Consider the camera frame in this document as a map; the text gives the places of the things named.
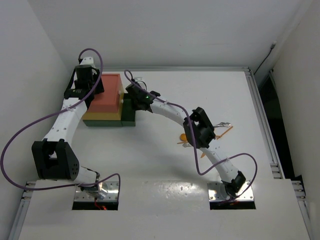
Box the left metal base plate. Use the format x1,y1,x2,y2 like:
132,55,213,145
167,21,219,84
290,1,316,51
74,181,119,203

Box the silver metal spoon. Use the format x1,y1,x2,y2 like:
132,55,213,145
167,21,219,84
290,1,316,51
182,143,192,148

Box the orange chopstick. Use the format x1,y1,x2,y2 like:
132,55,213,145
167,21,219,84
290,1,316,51
215,126,234,140

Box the orange plastic spoon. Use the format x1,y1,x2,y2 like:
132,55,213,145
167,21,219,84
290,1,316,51
179,133,188,142

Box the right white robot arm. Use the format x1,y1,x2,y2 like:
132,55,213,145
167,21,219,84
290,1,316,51
125,83,246,198

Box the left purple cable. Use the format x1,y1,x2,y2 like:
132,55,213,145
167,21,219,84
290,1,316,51
0,47,121,191

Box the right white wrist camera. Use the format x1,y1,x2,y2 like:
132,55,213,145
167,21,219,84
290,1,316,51
134,77,145,84

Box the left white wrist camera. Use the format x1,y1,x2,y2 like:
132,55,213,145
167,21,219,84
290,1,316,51
79,56,95,67

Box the silver metal fork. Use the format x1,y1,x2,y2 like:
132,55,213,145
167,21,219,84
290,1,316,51
213,122,231,128

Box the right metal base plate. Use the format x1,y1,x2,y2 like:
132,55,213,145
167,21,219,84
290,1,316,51
207,181,254,203

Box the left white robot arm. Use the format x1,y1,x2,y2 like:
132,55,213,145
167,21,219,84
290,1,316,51
31,57,104,198

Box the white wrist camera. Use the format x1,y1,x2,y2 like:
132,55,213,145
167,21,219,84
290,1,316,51
79,56,95,67
134,77,145,84

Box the metal base plate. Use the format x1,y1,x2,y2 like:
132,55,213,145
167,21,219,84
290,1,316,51
207,181,254,203
74,181,119,203

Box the green bottom drawer box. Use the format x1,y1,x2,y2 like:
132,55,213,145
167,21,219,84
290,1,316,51
82,93,136,128

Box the black wall cable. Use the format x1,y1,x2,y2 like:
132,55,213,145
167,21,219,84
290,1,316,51
253,41,277,76

